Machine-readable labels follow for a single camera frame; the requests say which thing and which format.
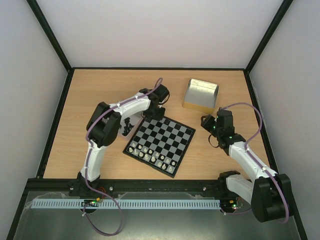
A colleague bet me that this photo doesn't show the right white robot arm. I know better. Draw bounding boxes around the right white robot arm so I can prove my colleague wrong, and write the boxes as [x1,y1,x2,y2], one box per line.
[200,108,293,223]

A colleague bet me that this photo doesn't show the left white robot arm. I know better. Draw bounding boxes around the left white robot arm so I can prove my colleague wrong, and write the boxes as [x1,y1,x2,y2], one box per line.
[80,84,170,184]

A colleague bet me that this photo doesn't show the silver tin with pieces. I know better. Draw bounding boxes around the silver tin with pieces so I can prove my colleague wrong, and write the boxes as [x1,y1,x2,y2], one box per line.
[117,111,143,140]

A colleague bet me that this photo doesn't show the pile of black chess pieces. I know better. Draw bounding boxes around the pile of black chess pieces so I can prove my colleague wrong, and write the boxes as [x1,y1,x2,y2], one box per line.
[122,117,134,136]

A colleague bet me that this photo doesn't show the black silver chess board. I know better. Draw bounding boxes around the black silver chess board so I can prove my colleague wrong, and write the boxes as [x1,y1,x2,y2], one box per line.
[123,116,196,178]

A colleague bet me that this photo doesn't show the empty gold silver tin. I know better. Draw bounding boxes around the empty gold silver tin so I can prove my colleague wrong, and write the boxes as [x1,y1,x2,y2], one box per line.
[182,78,219,114]

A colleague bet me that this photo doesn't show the light blue cable duct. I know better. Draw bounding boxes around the light blue cable duct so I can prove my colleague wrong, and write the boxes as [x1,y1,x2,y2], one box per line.
[30,199,221,210]

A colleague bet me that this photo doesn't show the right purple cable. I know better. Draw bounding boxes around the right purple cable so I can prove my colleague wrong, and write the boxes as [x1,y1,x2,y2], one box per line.
[219,102,291,223]

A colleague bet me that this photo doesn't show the black frame rail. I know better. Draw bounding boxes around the black frame rail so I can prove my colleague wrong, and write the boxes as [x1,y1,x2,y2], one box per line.
[24,178,238,199]

